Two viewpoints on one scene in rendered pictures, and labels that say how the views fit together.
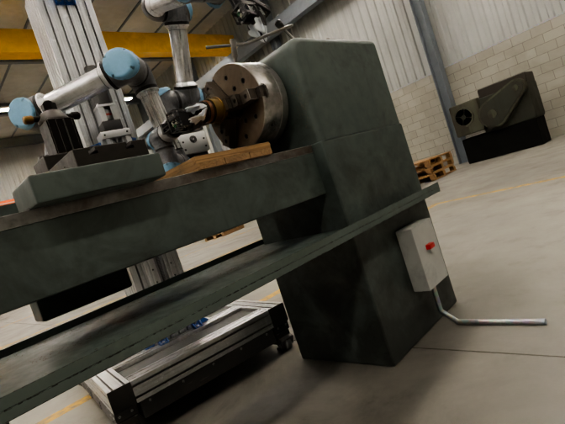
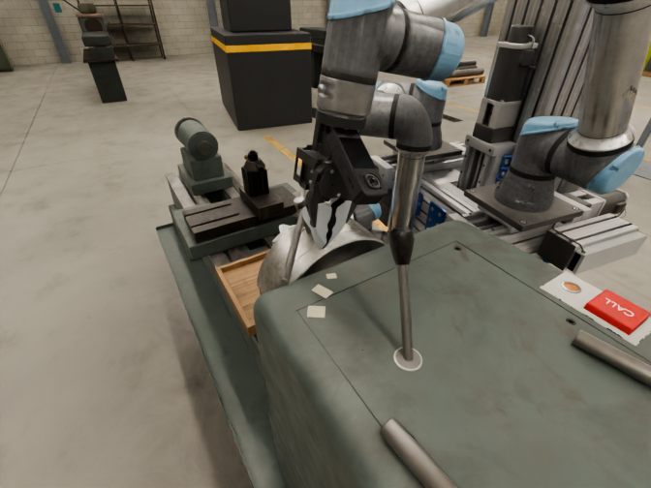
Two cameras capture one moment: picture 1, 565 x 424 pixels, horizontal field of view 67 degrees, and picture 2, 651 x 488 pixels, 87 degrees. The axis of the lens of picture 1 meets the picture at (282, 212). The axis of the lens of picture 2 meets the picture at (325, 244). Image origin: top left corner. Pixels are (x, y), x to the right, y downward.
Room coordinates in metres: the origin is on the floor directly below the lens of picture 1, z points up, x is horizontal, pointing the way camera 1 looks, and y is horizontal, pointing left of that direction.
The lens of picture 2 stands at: (1.74, -0.59, 1.63)
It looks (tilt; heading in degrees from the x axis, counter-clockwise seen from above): 36 degrees down; 103
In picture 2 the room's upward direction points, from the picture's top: straight up
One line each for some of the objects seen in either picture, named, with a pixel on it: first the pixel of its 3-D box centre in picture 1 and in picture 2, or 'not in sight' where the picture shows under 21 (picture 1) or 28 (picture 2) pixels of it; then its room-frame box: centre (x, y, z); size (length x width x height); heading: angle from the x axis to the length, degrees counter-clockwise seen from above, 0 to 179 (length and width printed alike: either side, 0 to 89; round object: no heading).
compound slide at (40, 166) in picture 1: (79, 163); (261, 199); (1.23, 0.51, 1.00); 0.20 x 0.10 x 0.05; 134
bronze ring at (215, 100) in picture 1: (213, 110); not in sight; (1.50, 0.12, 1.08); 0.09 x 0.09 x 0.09; 44
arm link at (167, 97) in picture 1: (163, 103); (545, 143); (2.10, 0.39, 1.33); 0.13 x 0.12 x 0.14; 126
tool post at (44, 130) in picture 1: (62, 139); (255, 180); (1.21, 0.52, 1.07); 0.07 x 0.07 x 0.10; 44
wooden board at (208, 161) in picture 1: (204, 170); (283, 279); (1.42, 0.20, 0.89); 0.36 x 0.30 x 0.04; 44
